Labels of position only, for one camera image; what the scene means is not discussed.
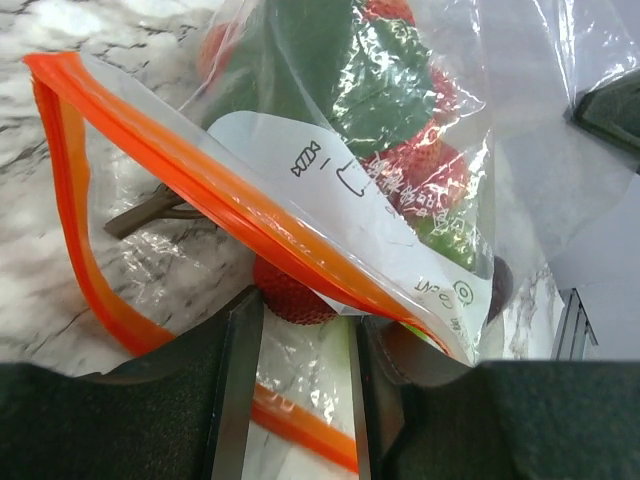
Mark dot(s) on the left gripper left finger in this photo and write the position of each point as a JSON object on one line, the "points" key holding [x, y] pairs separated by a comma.
{"points": [[181, 411]]}

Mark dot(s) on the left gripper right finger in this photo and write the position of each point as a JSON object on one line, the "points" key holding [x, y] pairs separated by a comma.
{"points": [[419, 414]]}

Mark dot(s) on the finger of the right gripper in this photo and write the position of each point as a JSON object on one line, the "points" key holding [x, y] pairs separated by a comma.
{"points": [[610, 113]]}

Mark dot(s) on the dark purple fake fig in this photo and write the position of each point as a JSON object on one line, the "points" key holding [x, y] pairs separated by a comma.
{"points": [[502, 288]]}

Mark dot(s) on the green fake grape bunch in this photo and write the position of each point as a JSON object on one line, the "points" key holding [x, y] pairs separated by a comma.
{"points": [[454, 239]]}

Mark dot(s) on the zip bag with berries grapes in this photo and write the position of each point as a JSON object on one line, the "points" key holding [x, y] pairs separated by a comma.
{"points": [[161, 236]]}

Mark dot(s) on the red fake berry bunch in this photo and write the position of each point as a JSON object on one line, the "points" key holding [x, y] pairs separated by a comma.
{"points": [[334, 112]]}

